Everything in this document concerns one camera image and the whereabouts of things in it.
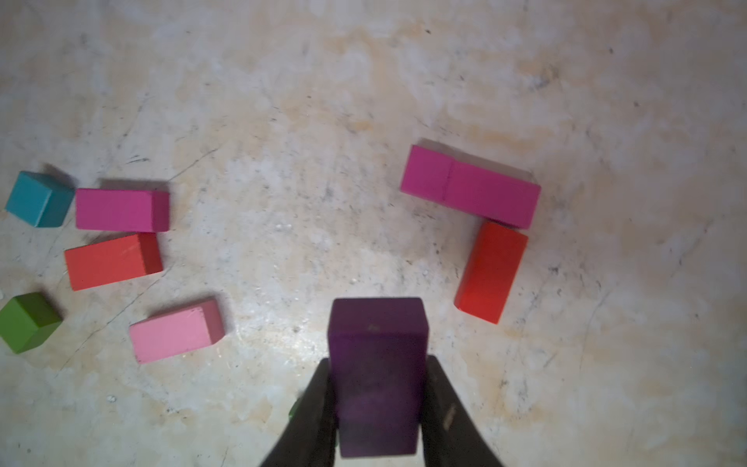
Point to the green cube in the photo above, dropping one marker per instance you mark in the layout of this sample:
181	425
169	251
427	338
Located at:
27	321
295	408

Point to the light pink block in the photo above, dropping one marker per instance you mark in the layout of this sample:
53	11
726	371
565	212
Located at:
178	332

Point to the teal cube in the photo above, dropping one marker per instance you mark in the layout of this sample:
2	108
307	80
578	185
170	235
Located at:
40	200

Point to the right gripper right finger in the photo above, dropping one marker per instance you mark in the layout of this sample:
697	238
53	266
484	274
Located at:
450	437

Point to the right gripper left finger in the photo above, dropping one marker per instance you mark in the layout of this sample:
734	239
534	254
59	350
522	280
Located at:
309	438

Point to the red rectangular block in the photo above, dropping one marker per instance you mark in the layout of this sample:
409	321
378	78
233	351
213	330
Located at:
490	272

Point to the purple rectangular block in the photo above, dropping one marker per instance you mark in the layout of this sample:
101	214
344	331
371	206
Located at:
378	365

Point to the orange red block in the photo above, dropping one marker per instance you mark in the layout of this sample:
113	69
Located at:
113	261

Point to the magenta block left group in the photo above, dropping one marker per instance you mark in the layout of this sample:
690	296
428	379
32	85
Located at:
129	211

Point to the small magenta cube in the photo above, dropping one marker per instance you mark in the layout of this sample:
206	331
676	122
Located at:
427	174

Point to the magenta rectangular block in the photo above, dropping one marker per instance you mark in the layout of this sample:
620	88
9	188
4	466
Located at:
492	195

